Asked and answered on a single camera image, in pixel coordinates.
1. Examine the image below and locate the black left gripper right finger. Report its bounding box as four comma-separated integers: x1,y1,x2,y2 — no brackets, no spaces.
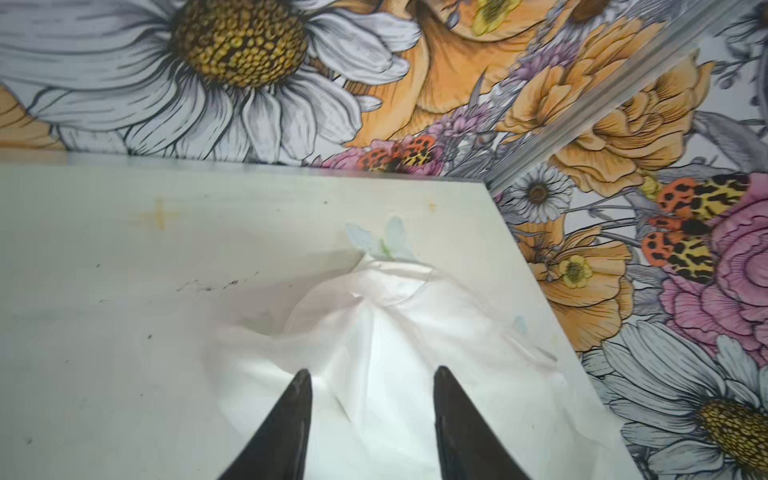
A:
433,366,529,480

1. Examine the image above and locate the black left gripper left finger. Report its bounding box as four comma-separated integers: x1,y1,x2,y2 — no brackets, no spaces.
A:
219,369,313,480

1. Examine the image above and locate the white cloth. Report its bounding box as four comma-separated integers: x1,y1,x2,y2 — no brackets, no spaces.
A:
207,258,639,479

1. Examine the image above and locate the aluminium frame post right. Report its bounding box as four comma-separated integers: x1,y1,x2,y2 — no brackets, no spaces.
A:
484,1,757,196

